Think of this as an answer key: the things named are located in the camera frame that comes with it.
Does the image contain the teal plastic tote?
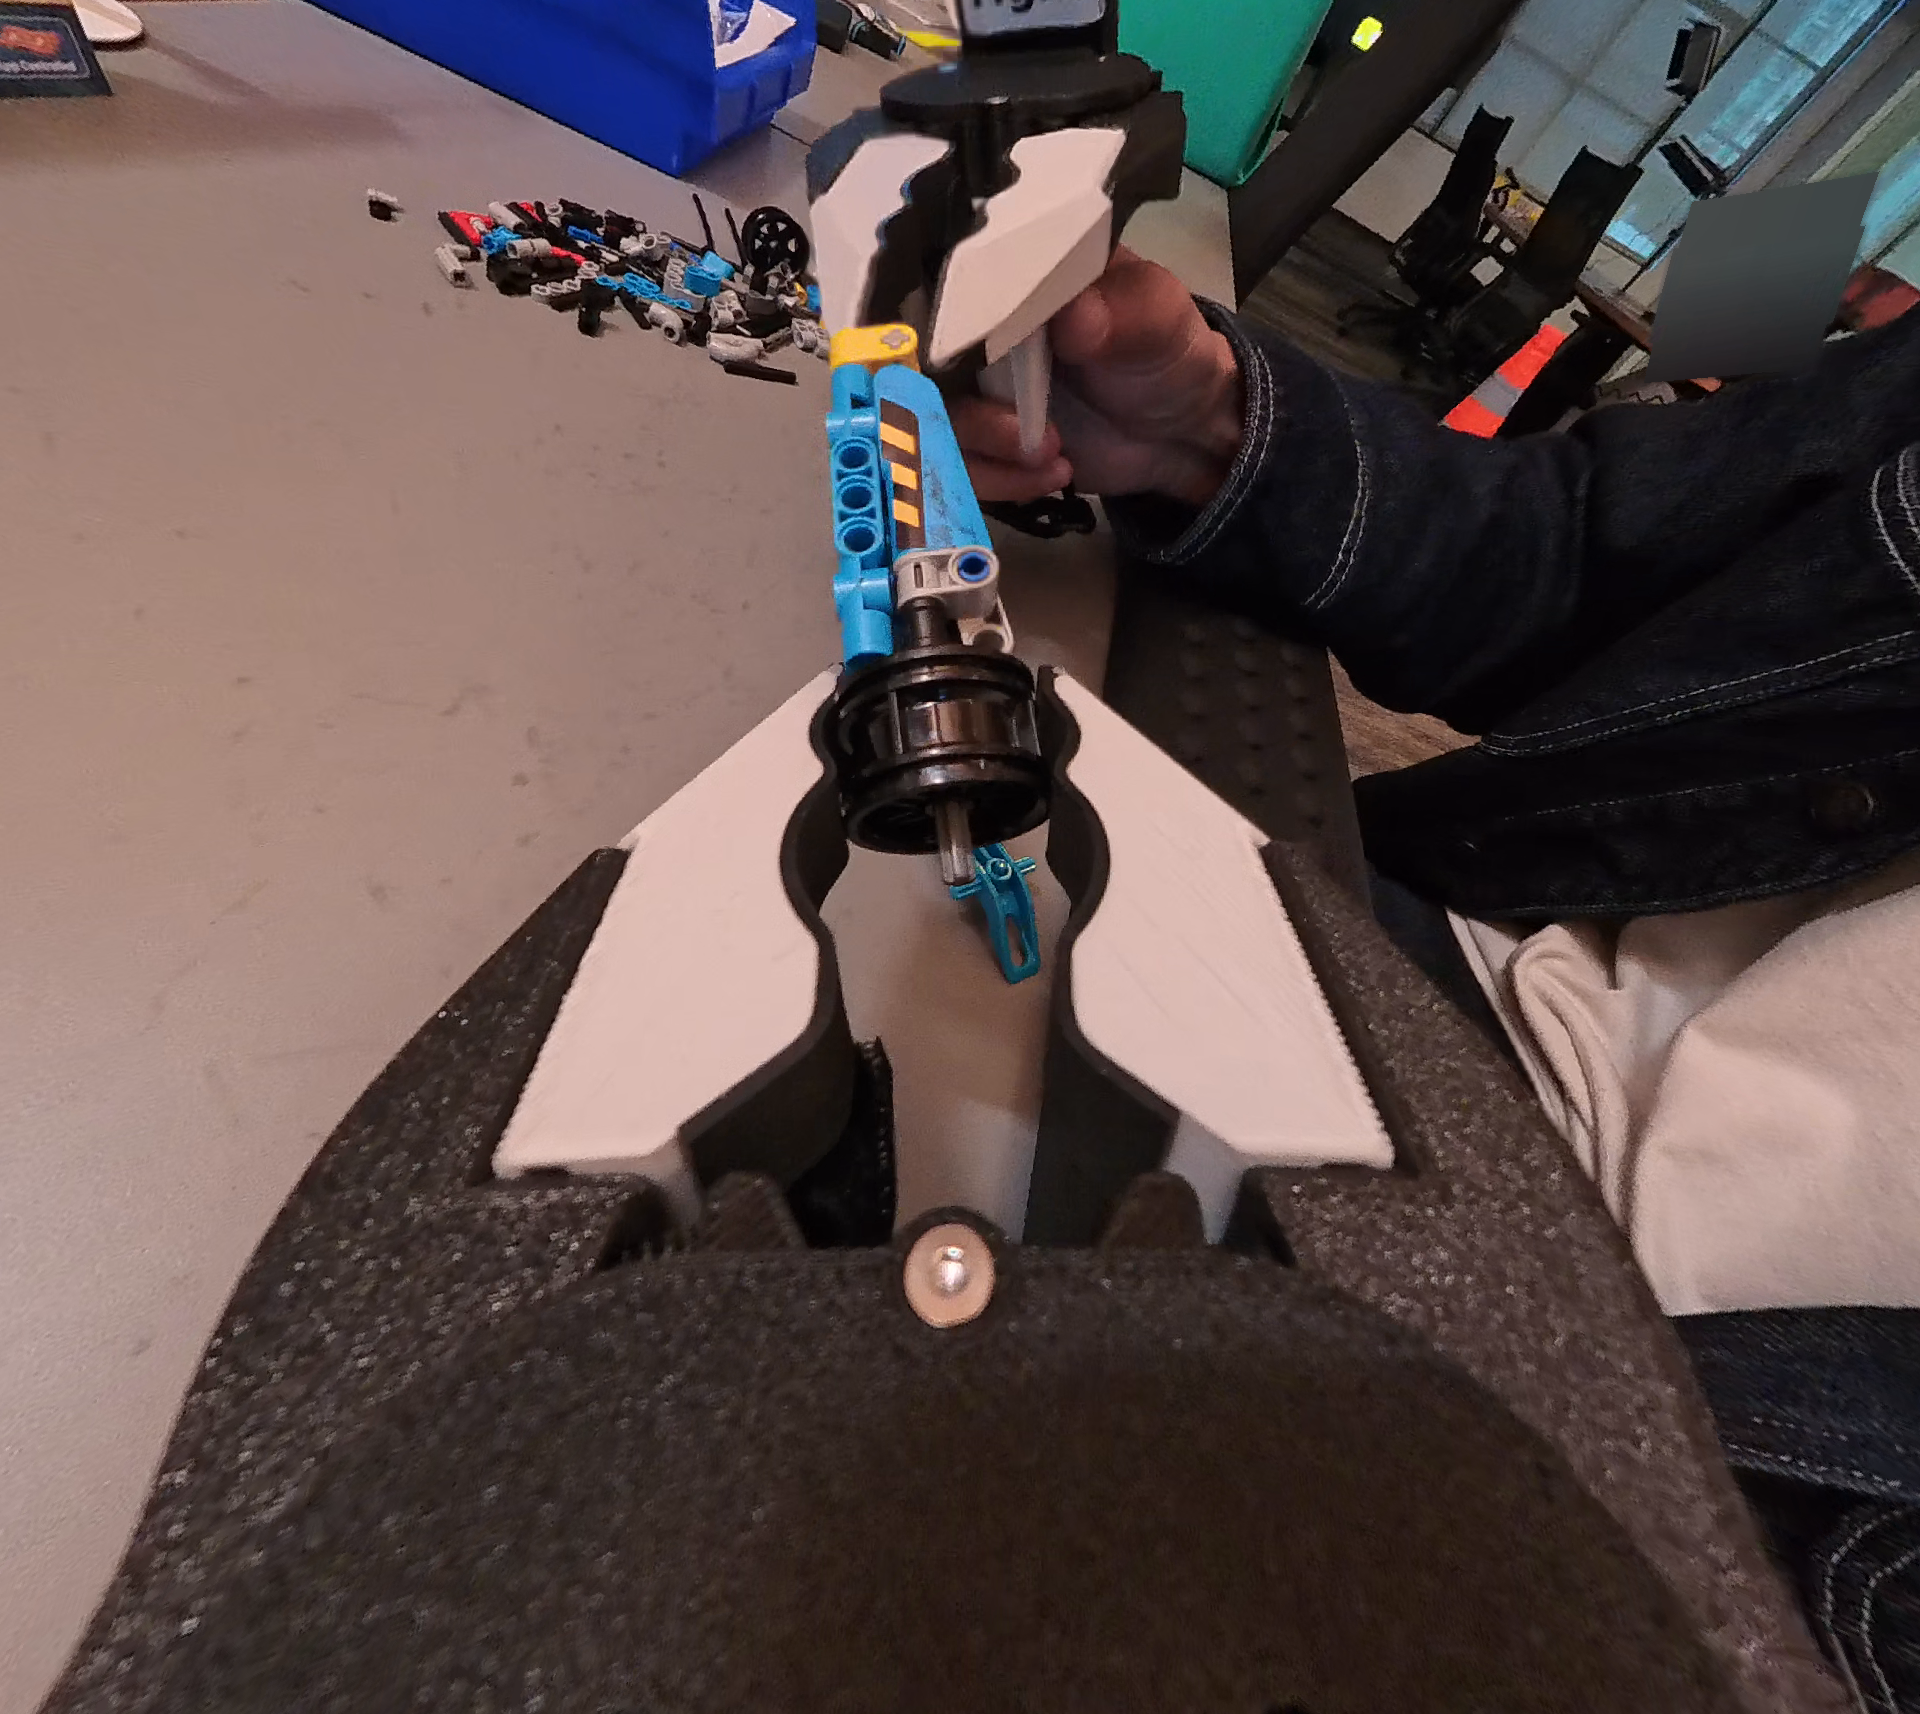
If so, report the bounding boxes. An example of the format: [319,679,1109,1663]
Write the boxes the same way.
[1117,0,1387,190]

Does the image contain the white desk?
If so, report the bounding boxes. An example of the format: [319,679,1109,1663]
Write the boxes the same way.
[0,0,1241,1714]

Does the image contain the black electronic device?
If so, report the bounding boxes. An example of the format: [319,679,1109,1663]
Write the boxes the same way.
[817,0,962,65]

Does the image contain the black office chair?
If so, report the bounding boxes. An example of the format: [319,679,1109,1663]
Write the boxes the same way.
[1342,106,1510,337]
[1446,147,1645,397]

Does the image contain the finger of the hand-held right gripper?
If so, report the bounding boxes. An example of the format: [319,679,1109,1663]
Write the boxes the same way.
[923,125,1132,375]
[817,137,954,325]

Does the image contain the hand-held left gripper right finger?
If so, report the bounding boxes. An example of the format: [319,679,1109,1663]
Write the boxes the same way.
[1043,664,1399,1237]

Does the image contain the orange striped cone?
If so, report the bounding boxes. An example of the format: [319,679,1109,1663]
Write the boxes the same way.
[1441,319,1571,443]

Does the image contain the pile of small brick parts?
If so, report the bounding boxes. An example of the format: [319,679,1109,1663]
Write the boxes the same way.
[364,186,834,388]

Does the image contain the person's right hand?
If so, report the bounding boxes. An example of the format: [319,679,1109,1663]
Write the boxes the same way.
[952,248,1248,509]

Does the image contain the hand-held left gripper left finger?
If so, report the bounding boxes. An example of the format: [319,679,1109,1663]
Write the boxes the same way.
[492,668,860,1185]

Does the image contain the blue brick separator tool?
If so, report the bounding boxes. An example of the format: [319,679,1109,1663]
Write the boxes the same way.
[949,845,1045,986]

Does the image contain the person's right forearm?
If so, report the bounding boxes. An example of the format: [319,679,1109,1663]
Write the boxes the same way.
[1110,304,1920,735]

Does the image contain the person's denim jacket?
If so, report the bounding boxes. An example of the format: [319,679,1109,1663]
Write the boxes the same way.
[1350,304,1920,1714]

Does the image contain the blue grey brick assembly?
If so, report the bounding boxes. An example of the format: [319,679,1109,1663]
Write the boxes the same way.
[823,323,1061,893]

